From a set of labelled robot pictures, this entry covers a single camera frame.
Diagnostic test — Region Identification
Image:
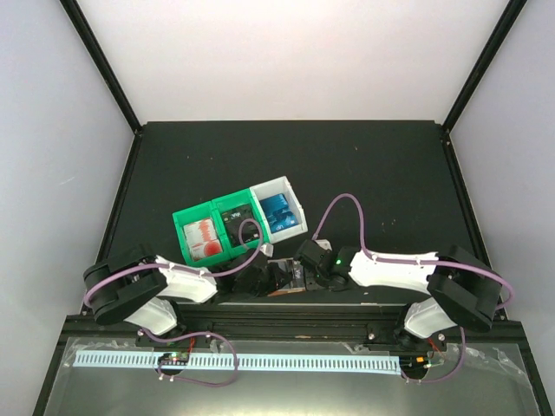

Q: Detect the brown leather card holder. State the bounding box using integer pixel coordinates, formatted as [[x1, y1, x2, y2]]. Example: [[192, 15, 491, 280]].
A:
[[269, 258, 321, 296]]

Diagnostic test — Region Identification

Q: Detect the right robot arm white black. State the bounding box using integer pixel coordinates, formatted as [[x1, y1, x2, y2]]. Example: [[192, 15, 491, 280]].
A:
[[294, 240, 502, 349]]

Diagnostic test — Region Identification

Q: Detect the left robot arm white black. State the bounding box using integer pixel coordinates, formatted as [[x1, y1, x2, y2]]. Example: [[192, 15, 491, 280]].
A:
[[83, 244, 291, 346]]

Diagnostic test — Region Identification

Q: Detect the black vip cards stack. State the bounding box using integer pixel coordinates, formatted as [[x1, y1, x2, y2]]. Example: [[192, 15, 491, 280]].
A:
[[221, 205, 259, 248]]

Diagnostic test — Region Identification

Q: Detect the red white cards stack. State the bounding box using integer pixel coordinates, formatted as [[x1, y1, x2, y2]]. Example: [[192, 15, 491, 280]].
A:
[[183, 218, 223, 261]]

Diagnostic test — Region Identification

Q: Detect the blue cards stack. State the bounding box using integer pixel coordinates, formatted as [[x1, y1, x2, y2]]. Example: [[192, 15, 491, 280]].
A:
[[259, 193, 298, 234]]

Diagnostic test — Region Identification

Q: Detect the green bin middle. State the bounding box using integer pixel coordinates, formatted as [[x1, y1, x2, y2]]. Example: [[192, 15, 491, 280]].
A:
[[212, 189, 264, 255]]

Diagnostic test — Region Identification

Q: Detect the green bin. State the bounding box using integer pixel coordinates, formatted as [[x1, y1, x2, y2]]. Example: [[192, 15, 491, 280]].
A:
[[212, 189, 264, 255], [173, 201, 229, 267]]

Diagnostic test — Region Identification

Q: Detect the green bin left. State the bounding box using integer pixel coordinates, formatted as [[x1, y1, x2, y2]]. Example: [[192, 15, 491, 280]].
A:
[[173, 201, 229, 267]]

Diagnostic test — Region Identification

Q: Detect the white bin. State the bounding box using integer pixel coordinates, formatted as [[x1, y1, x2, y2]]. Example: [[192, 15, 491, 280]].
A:
[[250, 176, 308, 244]]

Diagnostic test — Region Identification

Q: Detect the small circuit board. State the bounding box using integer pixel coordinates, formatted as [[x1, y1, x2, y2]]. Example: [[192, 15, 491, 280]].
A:
[[158, 352, 189, 367]]

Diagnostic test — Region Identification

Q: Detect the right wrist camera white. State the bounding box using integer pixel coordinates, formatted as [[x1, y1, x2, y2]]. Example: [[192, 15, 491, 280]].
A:
[[315, 239, 332, 250]]

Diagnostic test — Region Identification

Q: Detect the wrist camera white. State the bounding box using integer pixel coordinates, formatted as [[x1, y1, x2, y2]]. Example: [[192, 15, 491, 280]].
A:
[[260, 243, 274, 257], [315, 239, 332, 250]]

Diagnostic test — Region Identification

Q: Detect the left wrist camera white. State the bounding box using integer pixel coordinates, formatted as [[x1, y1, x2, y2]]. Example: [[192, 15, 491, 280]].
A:
[[260, 243, 274, 257]]

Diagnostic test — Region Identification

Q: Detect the black aluminium rail front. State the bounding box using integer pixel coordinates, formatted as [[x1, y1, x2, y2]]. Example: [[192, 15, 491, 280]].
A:
[[60, 304, 528, 347]]

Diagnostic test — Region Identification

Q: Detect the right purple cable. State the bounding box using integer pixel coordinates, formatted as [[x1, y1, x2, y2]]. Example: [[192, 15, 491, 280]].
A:
[[314, 193, 516, 309]]

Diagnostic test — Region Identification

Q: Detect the purple cable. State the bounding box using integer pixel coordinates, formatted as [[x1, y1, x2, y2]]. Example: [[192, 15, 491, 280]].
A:
[[82, 218, 264, 311], [314, 193, 516, 309]]

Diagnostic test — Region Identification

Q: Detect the white slotted cable duct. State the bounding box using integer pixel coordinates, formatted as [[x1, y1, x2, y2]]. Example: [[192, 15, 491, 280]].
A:
[[73, 350, 401, 375]]

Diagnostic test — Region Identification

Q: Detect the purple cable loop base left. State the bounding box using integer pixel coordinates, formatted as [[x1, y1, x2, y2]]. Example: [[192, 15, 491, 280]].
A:
[[138, 328, 239, 388]]

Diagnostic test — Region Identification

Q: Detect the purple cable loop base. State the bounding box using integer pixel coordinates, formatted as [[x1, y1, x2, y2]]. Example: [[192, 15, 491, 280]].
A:
[[138, 328, 239, 388], [401, 327, 468, 386]]

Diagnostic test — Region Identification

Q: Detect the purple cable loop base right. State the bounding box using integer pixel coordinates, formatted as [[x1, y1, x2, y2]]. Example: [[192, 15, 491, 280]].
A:
[[401, 327, 468, 386]]

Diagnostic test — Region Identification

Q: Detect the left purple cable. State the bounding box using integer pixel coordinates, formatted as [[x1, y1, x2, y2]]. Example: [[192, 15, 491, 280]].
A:
[[82, 218, 264, 311]]

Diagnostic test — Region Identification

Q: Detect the left black frame post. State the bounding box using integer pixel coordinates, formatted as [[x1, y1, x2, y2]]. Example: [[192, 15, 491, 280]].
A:
[[60, 0, 142, 134]]

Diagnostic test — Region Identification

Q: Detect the black frame post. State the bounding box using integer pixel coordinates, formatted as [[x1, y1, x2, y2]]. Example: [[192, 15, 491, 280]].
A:
[[442, 0, 527, 133], [60, 0, 142, 134]]

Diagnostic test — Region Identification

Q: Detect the right black frame post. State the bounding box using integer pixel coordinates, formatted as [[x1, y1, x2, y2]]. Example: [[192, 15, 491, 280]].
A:
[[442, 0, 527, 133]]

